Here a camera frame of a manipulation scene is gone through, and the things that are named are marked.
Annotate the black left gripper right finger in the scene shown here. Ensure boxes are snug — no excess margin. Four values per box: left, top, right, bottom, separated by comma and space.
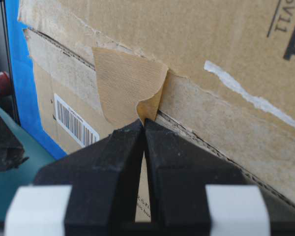
144, 118, 271, 236

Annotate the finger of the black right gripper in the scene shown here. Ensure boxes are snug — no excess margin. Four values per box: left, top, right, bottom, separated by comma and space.
0, 116, 29, 172

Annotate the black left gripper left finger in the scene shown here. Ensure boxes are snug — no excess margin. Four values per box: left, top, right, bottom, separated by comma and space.
5, 120, 144, 236

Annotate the brown packing tape strip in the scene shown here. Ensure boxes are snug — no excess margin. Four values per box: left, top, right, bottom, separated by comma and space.
93, 47, 168, 128

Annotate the blue board behind box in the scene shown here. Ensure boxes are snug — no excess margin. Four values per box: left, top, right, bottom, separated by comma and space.
4, 0, 66, 159

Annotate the brown cardboard box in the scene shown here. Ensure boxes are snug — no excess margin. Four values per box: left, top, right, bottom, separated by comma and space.
18, 0, 295, 221

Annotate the red cylindrical can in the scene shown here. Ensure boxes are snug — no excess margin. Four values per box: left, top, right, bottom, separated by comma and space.
0, 71, 12, 98

